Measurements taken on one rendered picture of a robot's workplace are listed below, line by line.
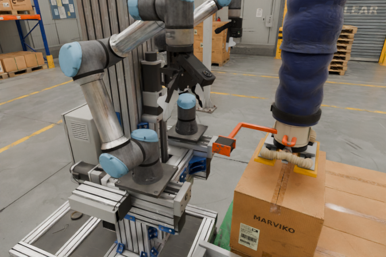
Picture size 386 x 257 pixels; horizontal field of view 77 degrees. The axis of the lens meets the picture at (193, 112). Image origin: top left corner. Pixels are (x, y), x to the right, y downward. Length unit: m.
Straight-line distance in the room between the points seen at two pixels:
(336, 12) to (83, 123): 1.28
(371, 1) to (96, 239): 10.27
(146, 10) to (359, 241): 1.65
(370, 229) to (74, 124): 1.83
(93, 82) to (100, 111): 0.11
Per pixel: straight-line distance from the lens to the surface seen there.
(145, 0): 0.70
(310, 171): 1.28
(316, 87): 1.19
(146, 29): 0.88
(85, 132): 1.45
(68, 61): 0.97
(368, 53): 10.87
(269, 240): 1.42
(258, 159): 1.28
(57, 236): 2.26
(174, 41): 0.64
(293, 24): 1.14
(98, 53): 0.99
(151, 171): 1.13
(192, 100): 1.48
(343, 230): 1.85
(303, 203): 1.30
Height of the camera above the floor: 1.77
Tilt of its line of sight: 23 degrees down
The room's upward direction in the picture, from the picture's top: straight up
